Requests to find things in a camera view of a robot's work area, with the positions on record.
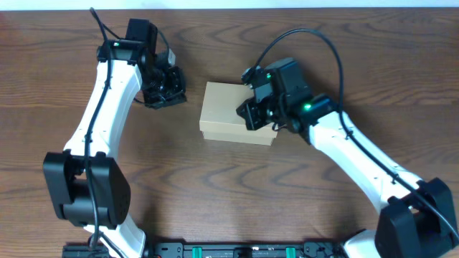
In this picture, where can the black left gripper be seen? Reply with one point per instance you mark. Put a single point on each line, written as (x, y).
(177, 89)

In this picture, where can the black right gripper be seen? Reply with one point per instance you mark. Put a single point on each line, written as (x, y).
(249, 115)

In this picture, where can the cardboard box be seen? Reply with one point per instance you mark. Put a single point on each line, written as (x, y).
(219, 120)

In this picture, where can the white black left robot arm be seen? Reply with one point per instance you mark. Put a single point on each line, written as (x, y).
(84, 180)

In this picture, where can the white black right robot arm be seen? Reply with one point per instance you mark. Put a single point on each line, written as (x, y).
(416, 217)

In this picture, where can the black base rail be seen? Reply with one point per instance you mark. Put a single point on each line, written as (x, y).
(209, 250)

